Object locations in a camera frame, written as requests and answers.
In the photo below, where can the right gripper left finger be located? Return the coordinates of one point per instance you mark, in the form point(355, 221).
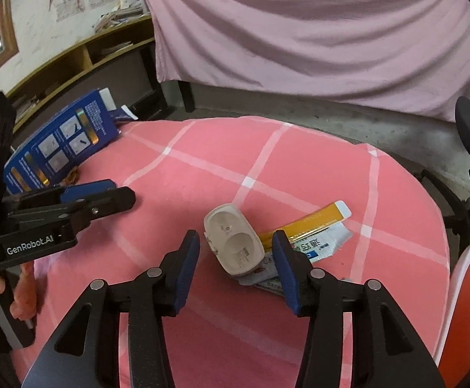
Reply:
point(83, 349)

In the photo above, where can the silver foil wrapper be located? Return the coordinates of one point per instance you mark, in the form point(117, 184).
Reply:
point(323, 244)

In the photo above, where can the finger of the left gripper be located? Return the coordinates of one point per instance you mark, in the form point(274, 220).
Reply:
point(81, 191)
point(82, 212)

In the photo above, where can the red white plastic bin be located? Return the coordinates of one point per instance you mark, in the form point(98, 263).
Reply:
point(452, 354)

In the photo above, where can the wooden wall shelf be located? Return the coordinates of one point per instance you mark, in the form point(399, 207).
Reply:
point(88, 56)

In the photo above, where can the yellow white sachet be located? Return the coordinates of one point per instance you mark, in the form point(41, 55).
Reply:
point(310, 224)

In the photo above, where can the blue cardboard box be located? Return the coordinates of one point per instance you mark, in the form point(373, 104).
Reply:
point(74, 134)

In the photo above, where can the pink checked tablecloth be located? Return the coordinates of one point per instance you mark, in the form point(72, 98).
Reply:
point(228, 334)

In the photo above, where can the person's left hand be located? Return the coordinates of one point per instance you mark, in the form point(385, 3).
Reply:
point(24, 305)

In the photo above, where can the stack of books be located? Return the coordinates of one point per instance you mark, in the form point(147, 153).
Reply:
point(122, 12)

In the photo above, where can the pink hanging sheet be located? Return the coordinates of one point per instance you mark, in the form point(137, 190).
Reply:
point(409, 56)

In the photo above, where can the white plastic case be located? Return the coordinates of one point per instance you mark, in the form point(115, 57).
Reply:
point(233, 240)

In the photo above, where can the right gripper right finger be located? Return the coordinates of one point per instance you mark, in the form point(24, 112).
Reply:
point(386, 349)

